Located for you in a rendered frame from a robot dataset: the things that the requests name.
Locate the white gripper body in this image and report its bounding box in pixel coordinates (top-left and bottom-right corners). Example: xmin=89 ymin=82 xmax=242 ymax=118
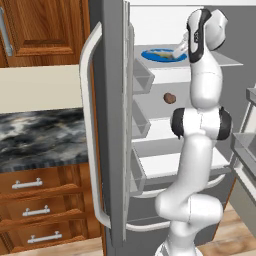
xmin=171 ymin=32 xmax=190 ymax=62

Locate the brown fish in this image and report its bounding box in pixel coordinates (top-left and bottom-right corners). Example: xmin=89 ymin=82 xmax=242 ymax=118
xmin=154 ymin=49 xmax=177 ymax=61

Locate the grey fridge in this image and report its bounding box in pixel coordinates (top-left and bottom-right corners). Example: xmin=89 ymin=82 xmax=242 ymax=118
xmin=127 ymin=0 xmax=256 ymax=256

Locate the grey fridge door with bins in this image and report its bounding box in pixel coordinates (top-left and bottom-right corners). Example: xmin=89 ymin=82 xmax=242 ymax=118
xmin=87 ymin=0 xmax=156 ymax=250

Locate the grey fridge door with shelves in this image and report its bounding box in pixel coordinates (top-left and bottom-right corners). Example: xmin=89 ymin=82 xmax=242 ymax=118
xmin=227 ymin=85 xmax=256 ymax=240

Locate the blue round plate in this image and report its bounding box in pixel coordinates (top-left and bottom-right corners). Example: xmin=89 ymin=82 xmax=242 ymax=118
xmin=140 ymin=48 xmax=189 ymax=64

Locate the brown round potato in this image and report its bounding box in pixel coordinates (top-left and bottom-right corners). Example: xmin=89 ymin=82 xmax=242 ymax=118
xmin=163 ymin=92 xmax=177 ymax=105

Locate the wooden cupboard door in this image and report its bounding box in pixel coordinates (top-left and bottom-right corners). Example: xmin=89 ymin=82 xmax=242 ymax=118
xmin=0 ymin=0 xmax=91 ymax=69

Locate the wooden drawer front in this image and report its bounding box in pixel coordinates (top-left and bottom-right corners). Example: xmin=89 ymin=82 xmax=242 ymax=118
xmin=0 ymin=192 xmax=91 ymax=231
xmin=0 ymin=163 xmax=88 ymax=200
xmin=0 ymin=218 xmax=102 ymax=255

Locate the white curved fridge door handle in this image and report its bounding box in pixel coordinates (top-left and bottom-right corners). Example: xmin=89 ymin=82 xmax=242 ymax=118
xmin=78 ymin=21 xmax=113 ymax=231

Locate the silver cupboard door handle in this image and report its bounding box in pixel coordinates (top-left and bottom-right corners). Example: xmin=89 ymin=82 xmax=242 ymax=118
xmin=0 ymin=6 xmax=15 ymax=58

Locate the white freezer drawer handle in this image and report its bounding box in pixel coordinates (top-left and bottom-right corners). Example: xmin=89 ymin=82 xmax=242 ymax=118
xmin=125 ymin=220 xmax=172 ymax=233

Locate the silver drawer handle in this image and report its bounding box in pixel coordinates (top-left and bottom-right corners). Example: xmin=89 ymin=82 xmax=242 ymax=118
xmin=26 ymin=230 xmax=64 ymax=245
xmin=11 ymin=177 xmax=44 ymax=191
xmin=21 ymin=204 xmax=52 ymax=218

